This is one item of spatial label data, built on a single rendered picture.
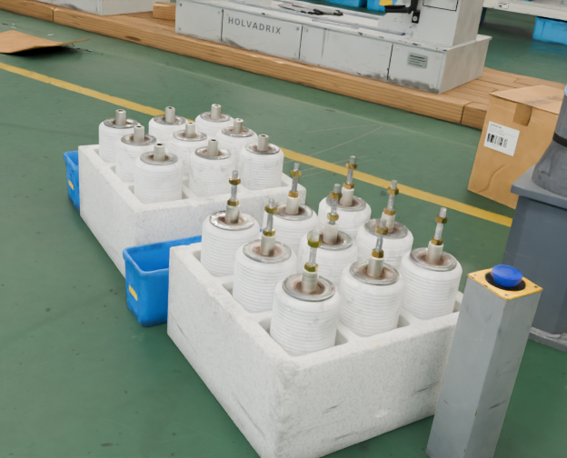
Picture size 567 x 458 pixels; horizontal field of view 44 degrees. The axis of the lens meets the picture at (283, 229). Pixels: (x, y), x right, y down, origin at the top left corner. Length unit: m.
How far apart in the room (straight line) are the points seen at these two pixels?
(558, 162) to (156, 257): 0.78
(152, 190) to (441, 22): 1.91
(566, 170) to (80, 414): 0.94
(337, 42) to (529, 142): 1.35
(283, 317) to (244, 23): 2.60
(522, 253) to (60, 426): 0.89
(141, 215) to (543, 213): 0.76
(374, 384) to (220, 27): 2.69
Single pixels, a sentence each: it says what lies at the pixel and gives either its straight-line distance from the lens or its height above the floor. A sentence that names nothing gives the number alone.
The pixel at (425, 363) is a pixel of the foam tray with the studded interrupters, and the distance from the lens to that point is 1.12.
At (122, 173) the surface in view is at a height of 0.19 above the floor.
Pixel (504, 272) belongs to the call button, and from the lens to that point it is 0.97.
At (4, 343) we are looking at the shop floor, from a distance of 1.32.
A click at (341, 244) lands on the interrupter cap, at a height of 0.25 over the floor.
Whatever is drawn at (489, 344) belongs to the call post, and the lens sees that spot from 0.98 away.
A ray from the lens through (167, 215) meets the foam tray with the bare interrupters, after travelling 1.39.
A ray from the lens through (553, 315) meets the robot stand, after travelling 1.48.
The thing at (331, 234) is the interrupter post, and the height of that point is 0.27.
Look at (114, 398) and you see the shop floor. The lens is 1.18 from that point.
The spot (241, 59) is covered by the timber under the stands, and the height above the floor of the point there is 0.05.
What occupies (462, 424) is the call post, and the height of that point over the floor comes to 0.10.
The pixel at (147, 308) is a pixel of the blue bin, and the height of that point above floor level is 0.04.
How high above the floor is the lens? 0.74
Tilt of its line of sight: 25 degrees down
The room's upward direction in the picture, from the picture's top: 6 degrees clockwise
